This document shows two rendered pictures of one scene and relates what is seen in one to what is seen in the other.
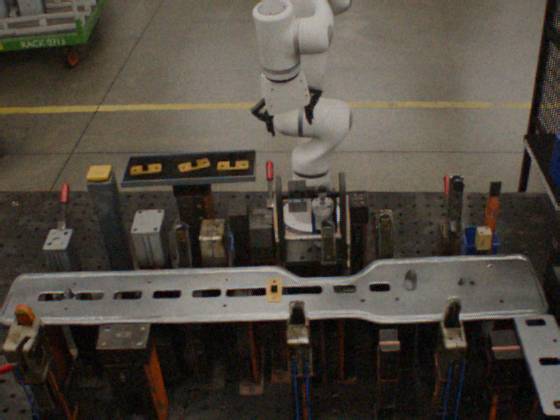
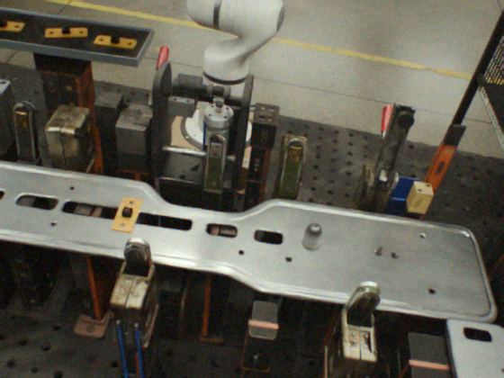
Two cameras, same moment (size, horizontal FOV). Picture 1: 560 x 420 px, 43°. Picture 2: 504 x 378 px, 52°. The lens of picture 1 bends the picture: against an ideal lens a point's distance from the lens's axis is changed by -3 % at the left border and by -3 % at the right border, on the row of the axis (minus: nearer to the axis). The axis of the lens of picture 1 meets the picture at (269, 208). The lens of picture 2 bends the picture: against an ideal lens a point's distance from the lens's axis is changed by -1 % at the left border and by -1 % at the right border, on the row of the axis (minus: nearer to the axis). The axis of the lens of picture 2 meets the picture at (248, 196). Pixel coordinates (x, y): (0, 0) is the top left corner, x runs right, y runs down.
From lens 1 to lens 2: 0.89 m
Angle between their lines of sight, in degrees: 8
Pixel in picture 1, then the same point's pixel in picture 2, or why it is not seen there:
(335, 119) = (261, 12)
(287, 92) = not seen: outside the picture
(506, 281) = (441, 262)
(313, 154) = (228, 54)
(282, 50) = not seen: outside the picture
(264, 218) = (139, 117)
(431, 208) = (354, 147)
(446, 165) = (372, 112)
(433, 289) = (340, 255)
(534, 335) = (474, 355)
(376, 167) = (307, 102)
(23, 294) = not seen: outside the picture
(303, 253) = (185, 171)
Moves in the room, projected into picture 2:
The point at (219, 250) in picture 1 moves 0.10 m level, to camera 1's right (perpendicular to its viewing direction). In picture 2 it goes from (71, 148) to (121, 152)
